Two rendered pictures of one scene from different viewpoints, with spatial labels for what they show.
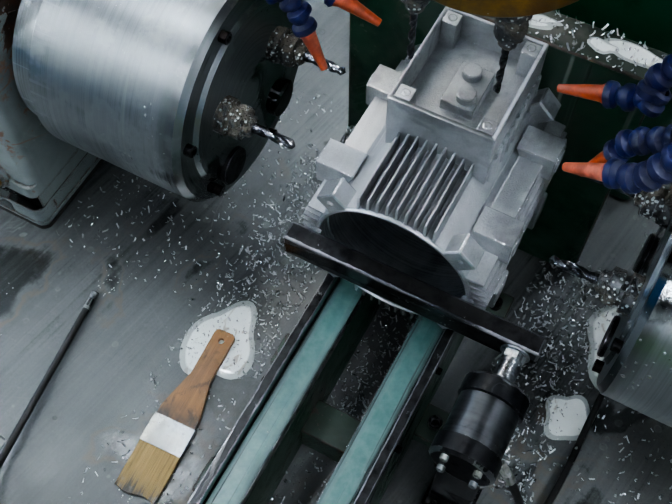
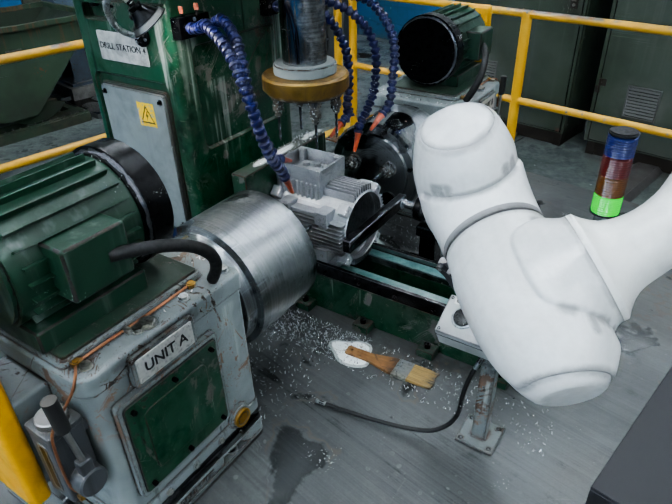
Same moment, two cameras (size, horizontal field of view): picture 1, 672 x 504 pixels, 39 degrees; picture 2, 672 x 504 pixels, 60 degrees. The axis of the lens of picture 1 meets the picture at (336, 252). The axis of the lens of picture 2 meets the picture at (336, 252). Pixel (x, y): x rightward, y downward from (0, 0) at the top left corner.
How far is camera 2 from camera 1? 1.14 m
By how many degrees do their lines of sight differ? 59
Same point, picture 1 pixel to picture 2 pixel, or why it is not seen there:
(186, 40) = (278, 206)
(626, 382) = not seen: hidden behind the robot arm
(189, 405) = (387, 360)
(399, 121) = (323, 180)
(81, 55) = (264, 248)
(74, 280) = (303, 413)
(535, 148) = not seen: hidden behind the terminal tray
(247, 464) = (435, 298)
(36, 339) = (341, 429)
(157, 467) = (420, 372)
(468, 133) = (338, 160)
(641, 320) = (409, 152)
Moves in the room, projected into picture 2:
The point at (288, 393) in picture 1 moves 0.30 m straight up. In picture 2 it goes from (402, 287) to (407, 158)
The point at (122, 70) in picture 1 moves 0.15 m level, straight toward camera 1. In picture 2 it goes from (279, 236) to (359, 224)
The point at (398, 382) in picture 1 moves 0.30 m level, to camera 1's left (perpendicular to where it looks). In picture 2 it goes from (397, 259) to (397, 346)
